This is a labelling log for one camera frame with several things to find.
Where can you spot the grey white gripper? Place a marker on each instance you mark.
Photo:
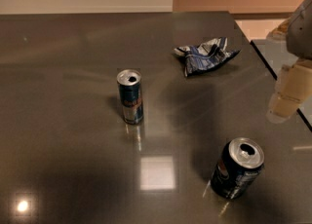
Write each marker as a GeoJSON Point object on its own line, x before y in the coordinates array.
{"type": "Point", "coordinates": [300, 34]}

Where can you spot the redbull can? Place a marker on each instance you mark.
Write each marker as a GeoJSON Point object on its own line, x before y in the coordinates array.
{"type": "Point", "coordinates": [129, 86]}

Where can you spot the dark blue pepsi can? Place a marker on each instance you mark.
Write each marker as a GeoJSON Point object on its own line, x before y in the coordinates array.
{"type": "Point", "coordinates": [240, 163]}

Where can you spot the crumpled blue white chip bag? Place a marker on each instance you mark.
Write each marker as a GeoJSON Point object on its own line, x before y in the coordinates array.
{"type": "Point", "coordinates": [206, 57]}

